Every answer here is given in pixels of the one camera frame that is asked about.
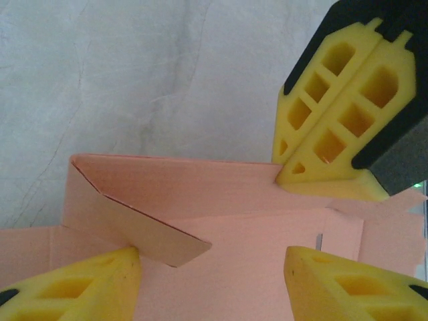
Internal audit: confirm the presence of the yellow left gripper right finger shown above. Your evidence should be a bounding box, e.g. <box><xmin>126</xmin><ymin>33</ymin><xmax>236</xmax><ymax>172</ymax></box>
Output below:
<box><xmin>283</xmin><ymin>245</ymin><xmax>428</xmax><ymax>321</ymax></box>

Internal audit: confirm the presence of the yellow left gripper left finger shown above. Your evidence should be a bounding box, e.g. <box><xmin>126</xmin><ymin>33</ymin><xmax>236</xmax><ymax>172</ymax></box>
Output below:
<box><xmin>0</xmin><ymin>246</ymin><xmax>143</xmax><ymax>321</ymax></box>

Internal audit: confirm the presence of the orange paper box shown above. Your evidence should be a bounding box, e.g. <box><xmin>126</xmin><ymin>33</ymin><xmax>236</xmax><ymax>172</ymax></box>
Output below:
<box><xmin>0</xmin><ymin>152</ymin><xmax>428</xmax><ymax>321</ymax></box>

